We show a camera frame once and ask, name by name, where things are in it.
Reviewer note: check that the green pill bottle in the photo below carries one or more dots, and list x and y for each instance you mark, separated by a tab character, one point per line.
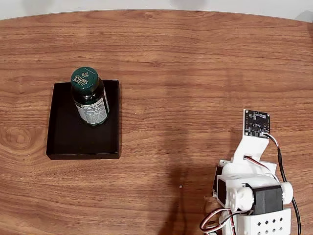
90	98

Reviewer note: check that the black shallow box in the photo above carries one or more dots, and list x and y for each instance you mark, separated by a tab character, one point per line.
73	139

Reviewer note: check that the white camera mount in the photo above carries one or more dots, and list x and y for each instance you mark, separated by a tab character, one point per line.
249	147

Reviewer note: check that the black camera circuit board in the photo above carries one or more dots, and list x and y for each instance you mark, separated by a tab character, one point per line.
256	122

